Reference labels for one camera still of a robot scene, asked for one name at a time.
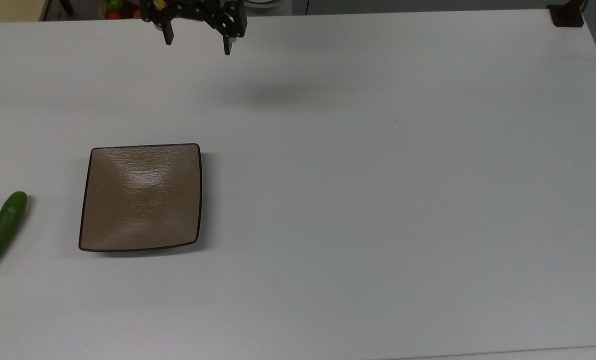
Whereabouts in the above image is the beige wooden furniture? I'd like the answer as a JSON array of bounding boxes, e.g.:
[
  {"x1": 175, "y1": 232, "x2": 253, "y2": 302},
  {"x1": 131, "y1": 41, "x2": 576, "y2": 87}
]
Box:
[{"x1": 0, "y1": 0, "x2": 49, "y2": 24}]

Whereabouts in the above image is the green cucumber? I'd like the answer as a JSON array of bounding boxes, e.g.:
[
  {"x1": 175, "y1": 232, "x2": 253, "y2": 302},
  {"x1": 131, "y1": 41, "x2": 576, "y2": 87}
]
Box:
[{"x1": 0, "y1": 191, "x2": 29, "y2": 274}]

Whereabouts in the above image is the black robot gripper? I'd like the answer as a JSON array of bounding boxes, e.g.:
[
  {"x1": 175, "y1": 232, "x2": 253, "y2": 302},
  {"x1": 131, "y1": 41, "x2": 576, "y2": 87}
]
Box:
[{"x1": 140, "y1": 0, "x2": 249, "y2": 56}]

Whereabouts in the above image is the square brown ceramic plate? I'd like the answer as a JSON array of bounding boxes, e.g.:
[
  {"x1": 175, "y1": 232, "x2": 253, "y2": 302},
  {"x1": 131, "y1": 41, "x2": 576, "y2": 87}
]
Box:
[{"x1": 78, "y1": 143, "x2": 203, "y2": 253}]

